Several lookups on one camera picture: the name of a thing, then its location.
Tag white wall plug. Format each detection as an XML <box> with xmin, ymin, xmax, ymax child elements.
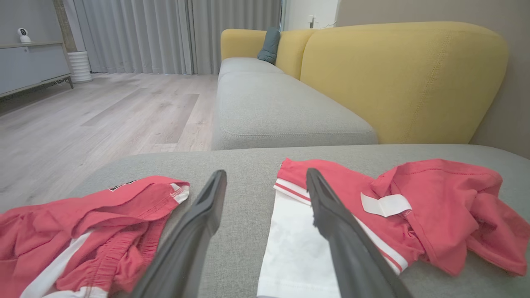
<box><xmin>308</xmin><ymin>15</ymin><xmax>338</xmax><ymax>29</ymax></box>

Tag red shorts with elastic waistband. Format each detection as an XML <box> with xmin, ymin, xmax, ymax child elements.
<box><xmin>0</xmin><ymin>175</ymin><xmax>190</xmax><ymax>298</ymax></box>

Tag grey tv cabinet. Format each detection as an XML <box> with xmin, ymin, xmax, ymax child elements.
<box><xmin>0</xmin><ymin>41</ymin><xmax>74</xmax><ymax>98</ymax></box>

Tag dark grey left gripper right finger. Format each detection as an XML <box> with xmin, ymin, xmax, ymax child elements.
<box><xmin>306</xmin><ymin>168</ymin><xmax>414</xmax><ymax>298</ymax></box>

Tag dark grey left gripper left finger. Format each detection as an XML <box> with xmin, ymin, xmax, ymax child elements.
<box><xmin>130</xmin><ymin>170</ymin><xmax>227</xmax><ymax>298</ymax></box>

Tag grey curtain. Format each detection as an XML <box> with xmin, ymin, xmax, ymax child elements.
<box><xmin>62</xmin><ymin>0</ymin><xmax>283</xmax><ymax>75</ymax></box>

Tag white ribbed planter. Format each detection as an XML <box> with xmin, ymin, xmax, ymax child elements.
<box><xmin>67</xmin><ymin>51</ymin><xmax>92</xmax><ymax>83</ymax></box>

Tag teal cushion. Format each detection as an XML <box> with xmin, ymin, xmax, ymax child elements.
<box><xmin>257</xmin><ymin>27</ymin><xmax>281</xmax><ymax>65</ymax></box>

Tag red garment with white tag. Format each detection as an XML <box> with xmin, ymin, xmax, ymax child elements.
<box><xmin>257</xmin><ymin>157</ymin><xmax>530</xmax><ymax>298</ymax></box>

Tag potted indoor tree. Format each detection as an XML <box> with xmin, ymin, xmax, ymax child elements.
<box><xmin>53</xmin><ymin>0</ymin><xmax>78</xmax><ymax>53</ymax></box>

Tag yellow and grey sofa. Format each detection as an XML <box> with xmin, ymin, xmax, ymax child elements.
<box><xmin>70</xmin><ymin>22</ymin><xmax>530</xmax><ymax>298</ymax></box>

